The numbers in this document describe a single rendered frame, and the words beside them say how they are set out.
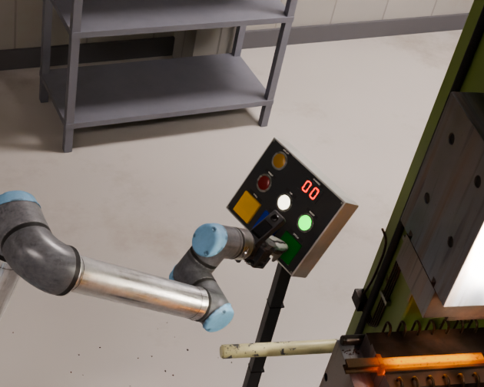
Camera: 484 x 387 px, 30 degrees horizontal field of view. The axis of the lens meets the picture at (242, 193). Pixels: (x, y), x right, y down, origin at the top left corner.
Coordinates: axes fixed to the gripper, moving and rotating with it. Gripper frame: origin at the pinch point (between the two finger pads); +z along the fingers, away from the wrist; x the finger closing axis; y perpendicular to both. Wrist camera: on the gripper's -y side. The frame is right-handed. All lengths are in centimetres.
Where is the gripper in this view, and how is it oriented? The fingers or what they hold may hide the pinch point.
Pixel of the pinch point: (286, 244)
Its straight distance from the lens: 265.0
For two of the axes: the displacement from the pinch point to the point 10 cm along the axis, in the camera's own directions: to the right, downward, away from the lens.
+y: -5.4, 7.9, 2.8
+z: 5.9, 1.3, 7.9
